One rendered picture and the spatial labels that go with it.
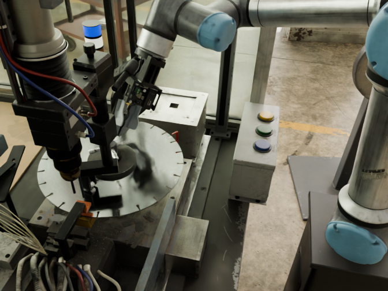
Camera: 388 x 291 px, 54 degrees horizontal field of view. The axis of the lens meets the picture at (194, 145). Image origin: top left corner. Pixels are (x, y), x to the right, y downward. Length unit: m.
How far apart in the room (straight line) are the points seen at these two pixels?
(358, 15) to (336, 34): 3.24
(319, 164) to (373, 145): 1.70
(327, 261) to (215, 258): 0.27
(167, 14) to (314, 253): 0.66
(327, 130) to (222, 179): 1.68
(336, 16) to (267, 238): 1.37
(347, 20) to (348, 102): 2.33
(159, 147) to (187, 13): 0.32
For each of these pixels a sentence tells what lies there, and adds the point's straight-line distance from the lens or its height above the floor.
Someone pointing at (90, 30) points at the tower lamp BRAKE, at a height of 1.15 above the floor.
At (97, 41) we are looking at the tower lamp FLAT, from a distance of 1.05.
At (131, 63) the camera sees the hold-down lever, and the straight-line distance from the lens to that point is 0.71.
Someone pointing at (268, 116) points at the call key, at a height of 0.91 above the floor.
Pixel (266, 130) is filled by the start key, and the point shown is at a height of 0.91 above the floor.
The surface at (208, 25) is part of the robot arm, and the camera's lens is 0.78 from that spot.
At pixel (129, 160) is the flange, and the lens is 0.88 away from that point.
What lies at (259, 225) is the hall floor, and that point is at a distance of 2.01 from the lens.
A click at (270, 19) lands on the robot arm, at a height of 1.25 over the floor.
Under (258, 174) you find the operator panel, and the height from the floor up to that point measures 0.86.
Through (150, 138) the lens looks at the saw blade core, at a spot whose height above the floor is 0.95.
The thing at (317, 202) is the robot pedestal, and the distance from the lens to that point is 1.14.
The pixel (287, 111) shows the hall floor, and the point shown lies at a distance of 2.83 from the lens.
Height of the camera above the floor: 1.55
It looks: 40 degrees down
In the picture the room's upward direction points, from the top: 2 degrees clockwise
